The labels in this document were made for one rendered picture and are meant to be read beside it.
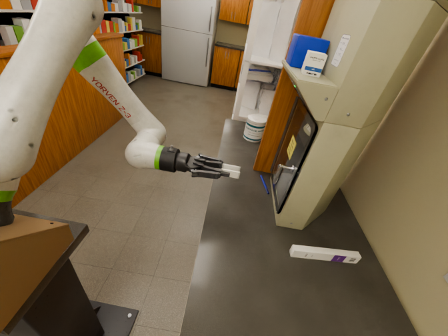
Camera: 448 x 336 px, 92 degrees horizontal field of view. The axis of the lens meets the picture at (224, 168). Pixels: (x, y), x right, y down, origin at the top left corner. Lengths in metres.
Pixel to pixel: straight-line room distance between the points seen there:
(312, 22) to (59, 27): 0.79
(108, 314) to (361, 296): 1.41
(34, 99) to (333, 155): 0.80
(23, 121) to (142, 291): 1.41
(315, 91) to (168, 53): 5.30
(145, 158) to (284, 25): 1.46
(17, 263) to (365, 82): 0.97
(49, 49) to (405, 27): 0.79
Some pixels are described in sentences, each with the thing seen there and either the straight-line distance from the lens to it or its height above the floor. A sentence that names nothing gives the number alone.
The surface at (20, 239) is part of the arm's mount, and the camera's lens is 0.72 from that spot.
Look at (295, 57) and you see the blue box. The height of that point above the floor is 1.54.
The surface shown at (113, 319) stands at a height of 0.02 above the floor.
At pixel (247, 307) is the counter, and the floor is 0.94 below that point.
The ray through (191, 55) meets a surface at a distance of 5.69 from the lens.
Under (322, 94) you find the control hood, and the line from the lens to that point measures 0.67.
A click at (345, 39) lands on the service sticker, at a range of 0.76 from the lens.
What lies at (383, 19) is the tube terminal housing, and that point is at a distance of 0.68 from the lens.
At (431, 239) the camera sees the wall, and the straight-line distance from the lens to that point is 0.98.
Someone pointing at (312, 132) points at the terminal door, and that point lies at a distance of 0.73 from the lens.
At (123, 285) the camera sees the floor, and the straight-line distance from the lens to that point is 1.84.
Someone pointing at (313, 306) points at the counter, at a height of 0.94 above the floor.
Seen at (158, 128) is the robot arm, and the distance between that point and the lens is 0.92.
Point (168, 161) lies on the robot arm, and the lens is 0.80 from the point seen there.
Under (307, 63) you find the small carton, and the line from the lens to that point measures 0.73.
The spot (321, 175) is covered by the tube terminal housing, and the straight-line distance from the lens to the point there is 0.81.
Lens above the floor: 1.63
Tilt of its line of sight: 36 degrees down
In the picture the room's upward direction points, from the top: 11 degrees clockwise
